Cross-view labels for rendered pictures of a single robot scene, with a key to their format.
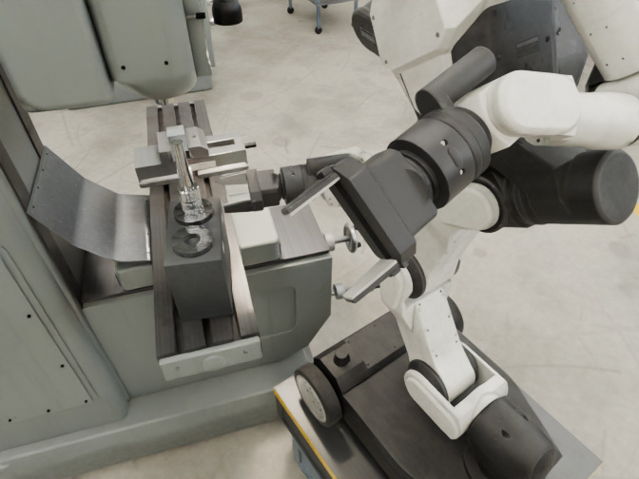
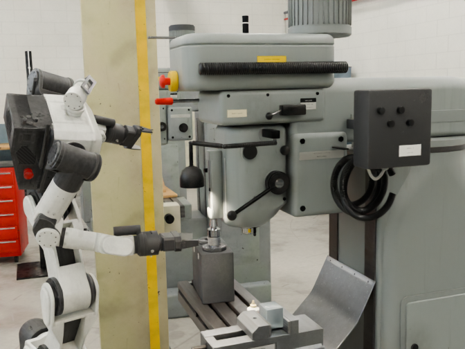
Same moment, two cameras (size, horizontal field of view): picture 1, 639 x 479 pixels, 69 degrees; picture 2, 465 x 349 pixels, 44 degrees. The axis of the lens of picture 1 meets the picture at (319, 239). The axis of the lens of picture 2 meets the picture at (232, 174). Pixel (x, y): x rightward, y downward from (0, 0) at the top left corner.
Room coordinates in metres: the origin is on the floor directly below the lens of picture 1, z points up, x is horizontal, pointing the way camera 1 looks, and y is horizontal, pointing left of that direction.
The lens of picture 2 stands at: (2.91, 0.27, 1.74)
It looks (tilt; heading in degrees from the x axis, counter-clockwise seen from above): 9 degrees down; 177
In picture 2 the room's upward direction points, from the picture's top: 1 degrees counter-clockwise
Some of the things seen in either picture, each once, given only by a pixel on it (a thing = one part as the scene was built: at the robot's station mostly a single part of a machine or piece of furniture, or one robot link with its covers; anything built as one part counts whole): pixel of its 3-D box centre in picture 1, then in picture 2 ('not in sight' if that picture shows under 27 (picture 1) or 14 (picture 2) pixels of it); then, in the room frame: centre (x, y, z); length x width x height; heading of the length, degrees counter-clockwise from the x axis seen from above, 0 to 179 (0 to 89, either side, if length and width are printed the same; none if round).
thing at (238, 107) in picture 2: not in sight; (259, 105); (1.10, 0.44, 1.68); 0.34 x 0.24 x 0.10; 106
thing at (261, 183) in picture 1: (275, 187); (162, 242); (0.86, 0.10, 1.19); 0.13 x 0.12 x 0.10; 13
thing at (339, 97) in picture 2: not in sight; (386, 107); (0.97, 0.88, 1.66); 0.80 x 0.23 x 0.20; 106
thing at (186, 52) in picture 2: not in sight; (250, 63); (1.11, 0.41, 1.81); 0.47 x 0.26 x 0.16; 106
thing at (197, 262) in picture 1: (201, 255); (212, 267); (0.77, 0.28, 1.06); 0.22 x 0.12 x 0.20; 10
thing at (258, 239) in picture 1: (197, 233); not in sight; (1.11, 0.40, 0.82); 0.50 x 0.35 x 0.12; 106
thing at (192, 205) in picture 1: (190, 200); (214, 238); (0.82, 0.29, 1.19); 0.05 x 0.05 x 0.06
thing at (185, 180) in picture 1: (182, 164); (213, 213); (0.82, 0.29, 1.28); 0.03 x 0.03 x 0.11
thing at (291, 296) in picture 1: (221, 301); not in sight; (1.12, 0.37, 0.46); 0.80 x 0.30 x 0.60; 106
